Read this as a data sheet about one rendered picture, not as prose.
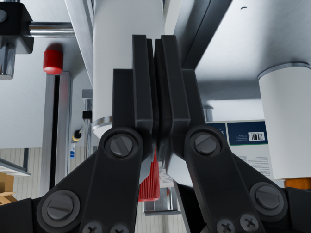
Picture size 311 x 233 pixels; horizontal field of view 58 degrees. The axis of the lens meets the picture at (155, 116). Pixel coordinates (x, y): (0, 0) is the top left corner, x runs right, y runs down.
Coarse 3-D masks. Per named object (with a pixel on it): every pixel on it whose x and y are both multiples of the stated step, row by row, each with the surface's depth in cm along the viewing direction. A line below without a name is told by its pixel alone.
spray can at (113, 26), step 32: (96, 0) 20; (128, 0) 18; (160, 0) 20; (96, 32) 19; (128, 32) 18; (160, 32) 19; (96, 64) 18; (128, 64) 17; (96, 96) 18; (96, 128) 17
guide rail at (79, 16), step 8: (64, 0) 18; (72, 0) 18; (80, 0) 18; (72, 8) 18; (80, 8) 18; (88, 8) 20; (72, 16) 19; (80, 16) 19; (88, 16) 20; (72, 24) 20; (80, 24) 20; (88, 24) 20; (80, 32) 21; (88, 32) 21; (80, 40) 22; (88, 40) 22; (80, 48) 23; (88, 48) 23; (88, 56) 25; (88, 64) 26; (88, 72) 28
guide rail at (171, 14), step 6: (168, 0) 26; (174, 0) 25; (180, 0) 25; (168, 6) 26; (174, 6) 26; (180, 6) 26; (168, 12) 27; (174, 12) 27; (168, 18) 28; (174, 18) 28; (168, 24) 29; (174, 24) 29; (168, 30) 30
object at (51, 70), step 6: (48, 54) 49; (54, 54) 49; (60, 54) 50; (48, 60) 49; (54, 60) 49; (60, 60) 50; (48, 66) 48; (54, 66) 48; (60, 66) 49; (48, 72) 50; (54, 72) 50; (60, 72) 50
